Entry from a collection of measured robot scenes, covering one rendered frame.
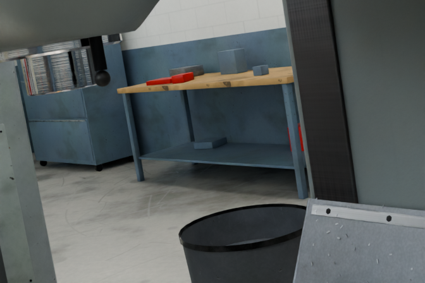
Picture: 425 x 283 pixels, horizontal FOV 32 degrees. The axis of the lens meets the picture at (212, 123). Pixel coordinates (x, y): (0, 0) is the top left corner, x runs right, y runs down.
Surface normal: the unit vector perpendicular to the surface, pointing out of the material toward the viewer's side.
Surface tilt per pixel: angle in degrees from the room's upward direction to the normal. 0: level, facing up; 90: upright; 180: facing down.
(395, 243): 63
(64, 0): 125
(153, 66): 90
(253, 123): 90
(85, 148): 90
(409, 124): 90
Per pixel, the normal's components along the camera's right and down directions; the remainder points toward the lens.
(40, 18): 0.40, 0.66
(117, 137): 0.63, 0.00
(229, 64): -0.79, 0.21
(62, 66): 0.29, 0.07
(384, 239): -0.75, -0.26
